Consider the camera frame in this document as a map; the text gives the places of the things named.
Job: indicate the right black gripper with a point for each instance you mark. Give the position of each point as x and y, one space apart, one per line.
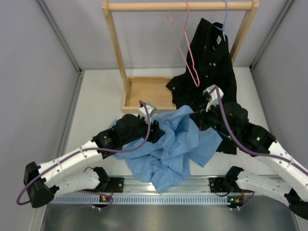
200 117

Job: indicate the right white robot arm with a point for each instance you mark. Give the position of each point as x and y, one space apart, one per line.
233 126

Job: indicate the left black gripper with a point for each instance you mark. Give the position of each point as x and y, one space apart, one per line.
157 133

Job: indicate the grey slotted cable duct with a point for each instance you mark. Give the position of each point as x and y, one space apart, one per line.
89 199

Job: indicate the aluminium frame rail left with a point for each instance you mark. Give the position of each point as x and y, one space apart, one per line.
78 79

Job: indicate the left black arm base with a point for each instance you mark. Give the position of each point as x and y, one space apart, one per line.
115 185

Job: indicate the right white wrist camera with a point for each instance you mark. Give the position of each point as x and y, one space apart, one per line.
211 94

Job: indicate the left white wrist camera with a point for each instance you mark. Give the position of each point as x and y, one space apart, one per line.
146 111

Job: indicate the light blue shirt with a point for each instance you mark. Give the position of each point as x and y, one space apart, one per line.
170 156

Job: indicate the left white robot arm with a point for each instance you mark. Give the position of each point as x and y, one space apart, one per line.
69 173

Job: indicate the blue wire hanger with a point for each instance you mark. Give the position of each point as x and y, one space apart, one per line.
221 29

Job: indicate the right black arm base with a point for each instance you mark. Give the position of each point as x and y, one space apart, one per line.
216 185

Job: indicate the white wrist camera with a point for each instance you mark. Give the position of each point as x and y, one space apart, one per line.
146 111
211 94

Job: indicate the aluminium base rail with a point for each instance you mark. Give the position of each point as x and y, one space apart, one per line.
166 184

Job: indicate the black shirt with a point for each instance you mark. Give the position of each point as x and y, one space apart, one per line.
209 63

